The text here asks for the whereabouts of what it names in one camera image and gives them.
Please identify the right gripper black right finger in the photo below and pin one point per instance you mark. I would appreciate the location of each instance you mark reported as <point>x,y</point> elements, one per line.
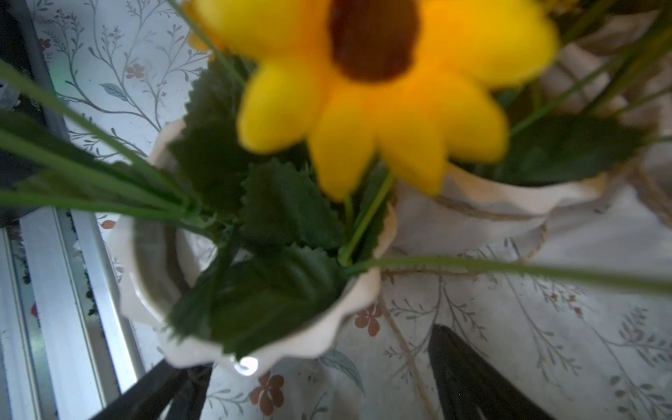
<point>471,388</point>

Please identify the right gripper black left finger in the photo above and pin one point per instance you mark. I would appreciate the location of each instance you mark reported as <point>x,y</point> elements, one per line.
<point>179,392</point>

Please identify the shelf pot four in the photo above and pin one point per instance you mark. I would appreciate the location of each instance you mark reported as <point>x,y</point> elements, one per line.
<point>293,138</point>

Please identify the shelf pot one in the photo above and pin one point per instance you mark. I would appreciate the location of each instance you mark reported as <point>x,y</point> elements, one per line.
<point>576,129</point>

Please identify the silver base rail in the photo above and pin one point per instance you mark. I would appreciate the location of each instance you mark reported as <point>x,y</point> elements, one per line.
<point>66,350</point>

